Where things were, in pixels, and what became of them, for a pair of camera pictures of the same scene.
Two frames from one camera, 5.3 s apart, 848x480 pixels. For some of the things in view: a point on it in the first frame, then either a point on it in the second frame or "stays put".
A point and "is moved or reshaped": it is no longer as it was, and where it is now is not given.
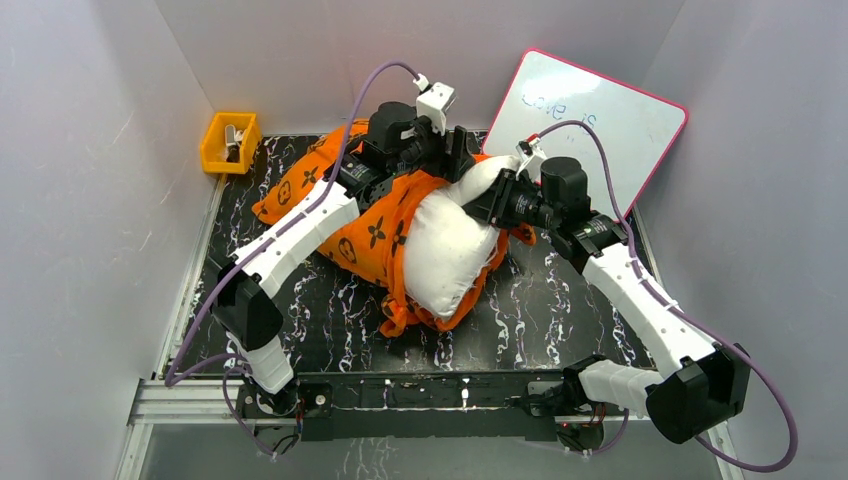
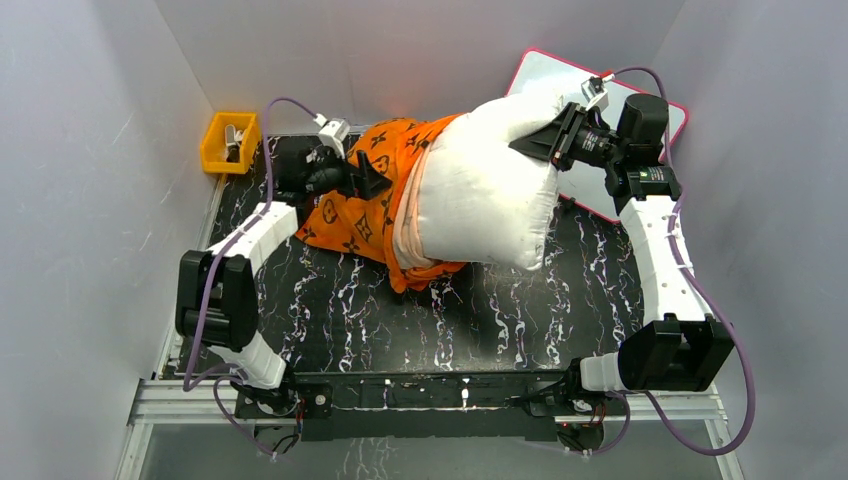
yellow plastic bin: [213, 147] stays put
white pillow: [448, 250] is moved or reshaped
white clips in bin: [233, 139] stays put
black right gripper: [492, 206] → [547, 141]
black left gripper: [454, 153] → [357, 172]
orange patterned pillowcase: [372, 244] is moved or reshaped
